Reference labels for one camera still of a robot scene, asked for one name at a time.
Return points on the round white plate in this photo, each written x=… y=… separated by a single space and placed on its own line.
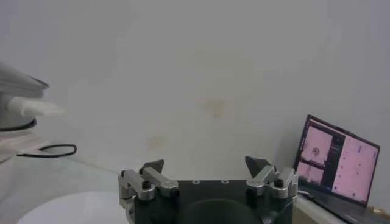
x=76 y=210

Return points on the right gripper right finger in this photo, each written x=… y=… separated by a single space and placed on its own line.
x=274 y=182

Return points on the stainless steel steamer basket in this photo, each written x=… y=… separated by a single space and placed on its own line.
x=15 y=82

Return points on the open dark laptop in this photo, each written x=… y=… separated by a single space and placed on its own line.
x=350 y=161

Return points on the cream electric cooker pot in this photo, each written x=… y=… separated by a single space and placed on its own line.
x=27 y=108

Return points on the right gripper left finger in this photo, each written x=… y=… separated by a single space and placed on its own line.
x=146 y=185

